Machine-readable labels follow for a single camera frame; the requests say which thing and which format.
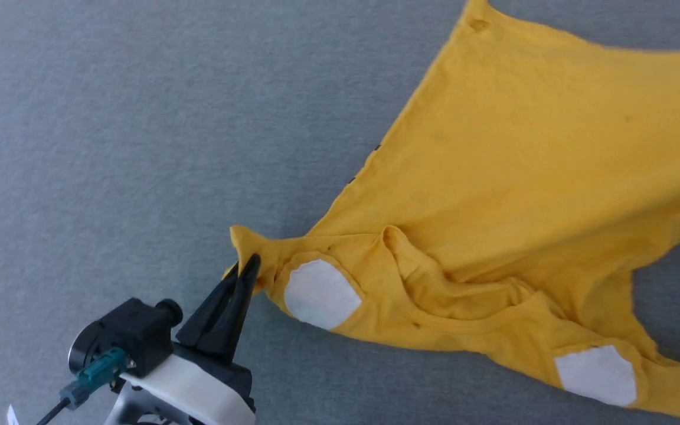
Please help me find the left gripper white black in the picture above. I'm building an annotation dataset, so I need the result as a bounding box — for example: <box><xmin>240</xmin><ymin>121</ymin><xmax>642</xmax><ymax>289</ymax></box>
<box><xmin>120</xmin><ymin>253</ymin><xmax>261</xmax><ymax>425</ymax></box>

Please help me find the yellow shirt with white patches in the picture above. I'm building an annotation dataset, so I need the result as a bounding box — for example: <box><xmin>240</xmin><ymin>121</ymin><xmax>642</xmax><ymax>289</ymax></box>
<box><xmin>228</xmin><ymin>0</ymin><xmax>680</xmax><ymax>423</ymax></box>

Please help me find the grey fabric sofa cushion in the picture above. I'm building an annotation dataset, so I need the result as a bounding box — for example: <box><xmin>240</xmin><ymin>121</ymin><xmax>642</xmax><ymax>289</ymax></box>
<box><xmin>0</xmin><ymin>0</ymin><xmax>680</xmax><ymax>425</ymax></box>

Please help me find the left camera cable teal plug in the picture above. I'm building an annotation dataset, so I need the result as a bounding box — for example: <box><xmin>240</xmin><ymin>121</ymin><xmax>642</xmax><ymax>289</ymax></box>
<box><xmin>36</xmin><ymin>346</ymin><xmax>129</xmax><ymax>425</ymax></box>

